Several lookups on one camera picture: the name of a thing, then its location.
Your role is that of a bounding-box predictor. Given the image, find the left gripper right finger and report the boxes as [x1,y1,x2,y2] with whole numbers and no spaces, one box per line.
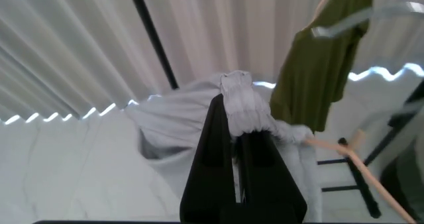
[235,130,308,223]

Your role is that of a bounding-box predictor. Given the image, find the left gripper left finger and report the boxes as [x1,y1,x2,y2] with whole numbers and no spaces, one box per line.
[180,93,239,223]

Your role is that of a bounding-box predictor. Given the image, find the pale grey shorts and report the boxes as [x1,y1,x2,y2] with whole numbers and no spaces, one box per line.
[124,70,324,223]

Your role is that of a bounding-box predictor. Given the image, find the green shirt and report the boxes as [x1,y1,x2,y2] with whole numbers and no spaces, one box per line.
[268,0,376,133]

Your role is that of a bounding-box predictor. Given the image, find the black clothes rack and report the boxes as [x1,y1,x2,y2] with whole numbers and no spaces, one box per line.
[125,0,424,219]

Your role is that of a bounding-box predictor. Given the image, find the white curtain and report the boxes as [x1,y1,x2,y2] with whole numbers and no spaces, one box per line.
[0,0,424,125]

